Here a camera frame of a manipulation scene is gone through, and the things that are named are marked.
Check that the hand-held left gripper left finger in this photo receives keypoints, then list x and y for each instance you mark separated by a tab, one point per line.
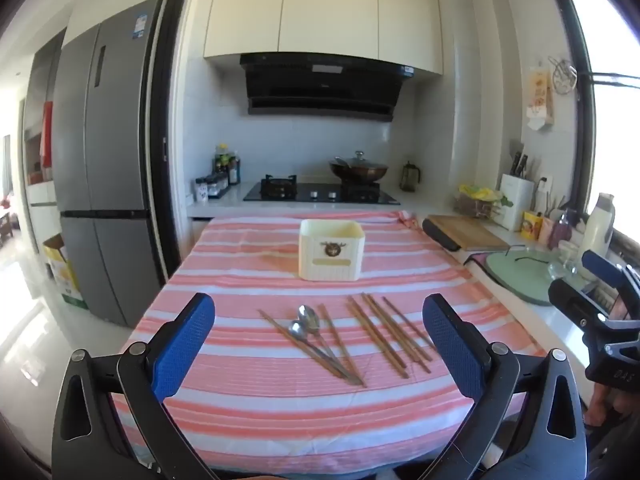
182	345

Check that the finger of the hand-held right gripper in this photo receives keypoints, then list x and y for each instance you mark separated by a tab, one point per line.
602	264
575	295

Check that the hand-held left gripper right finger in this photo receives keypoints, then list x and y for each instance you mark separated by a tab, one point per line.
452	345

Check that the dark thin wooden chopstick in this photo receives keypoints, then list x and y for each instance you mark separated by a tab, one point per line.
408	321

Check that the steel spoon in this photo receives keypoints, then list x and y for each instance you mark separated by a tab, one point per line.
307	316
297	331

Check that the cream utensil holder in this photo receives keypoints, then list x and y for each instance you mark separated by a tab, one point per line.
330	260

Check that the person's right hand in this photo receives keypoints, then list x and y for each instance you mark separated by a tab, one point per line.
600	407

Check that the clear glass cup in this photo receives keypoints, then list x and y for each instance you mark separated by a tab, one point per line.
561	269

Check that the white thermos bottle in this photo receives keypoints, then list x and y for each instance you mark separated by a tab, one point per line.
597	230

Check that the purple bottle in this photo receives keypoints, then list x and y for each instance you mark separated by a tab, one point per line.
561	232

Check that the pale green tray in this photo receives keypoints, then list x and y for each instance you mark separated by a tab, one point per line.
520	275

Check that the pink cup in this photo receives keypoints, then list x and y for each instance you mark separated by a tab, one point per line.
545	232

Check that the pink striped tablecloth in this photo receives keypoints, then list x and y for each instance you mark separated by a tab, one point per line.
250	410

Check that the white knife block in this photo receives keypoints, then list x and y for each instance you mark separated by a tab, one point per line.
517	202

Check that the wooden cutting board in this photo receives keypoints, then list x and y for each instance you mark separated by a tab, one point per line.
470	232

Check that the yellow plastic bag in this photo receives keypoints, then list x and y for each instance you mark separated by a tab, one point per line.
477	192

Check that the cardboard box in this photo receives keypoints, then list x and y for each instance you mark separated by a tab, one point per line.
62	270

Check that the white spice jar black lid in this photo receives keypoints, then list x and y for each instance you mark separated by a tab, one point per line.
201	192

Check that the brown glass jug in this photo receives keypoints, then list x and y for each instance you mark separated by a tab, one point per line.
410	177

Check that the hanging paper food package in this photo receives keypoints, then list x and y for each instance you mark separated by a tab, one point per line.
540	100

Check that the dark sauce bottle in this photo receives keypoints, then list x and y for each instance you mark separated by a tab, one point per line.
234	172

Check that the wok with glass lid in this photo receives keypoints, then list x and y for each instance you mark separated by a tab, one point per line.
357	170

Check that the black gas stove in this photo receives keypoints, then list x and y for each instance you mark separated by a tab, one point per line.
320	193

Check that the grey refrigerator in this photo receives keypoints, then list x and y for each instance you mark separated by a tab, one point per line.
110	135

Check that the red hanging cloth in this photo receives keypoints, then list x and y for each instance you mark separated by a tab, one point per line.
46	132

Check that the black range hood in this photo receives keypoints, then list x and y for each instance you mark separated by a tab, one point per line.
320	90

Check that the white wall socket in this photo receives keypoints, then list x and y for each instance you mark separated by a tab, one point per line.
545	184

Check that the black window frame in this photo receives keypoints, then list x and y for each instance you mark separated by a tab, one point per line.
585	125

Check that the black door frame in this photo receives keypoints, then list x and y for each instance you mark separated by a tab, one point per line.
157	135

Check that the cream wall cabinets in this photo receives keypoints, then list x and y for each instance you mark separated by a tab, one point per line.
325	10

